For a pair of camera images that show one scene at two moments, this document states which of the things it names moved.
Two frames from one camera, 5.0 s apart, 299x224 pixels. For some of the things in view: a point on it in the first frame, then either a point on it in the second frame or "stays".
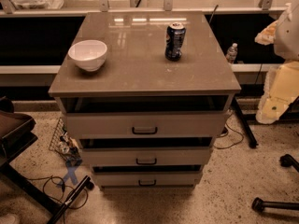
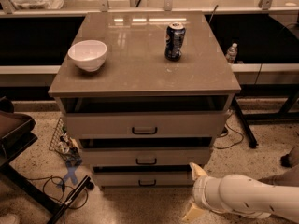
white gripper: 288,35 to 199,189
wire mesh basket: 65,147 stays
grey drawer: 108,125 stays
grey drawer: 148,178 stays
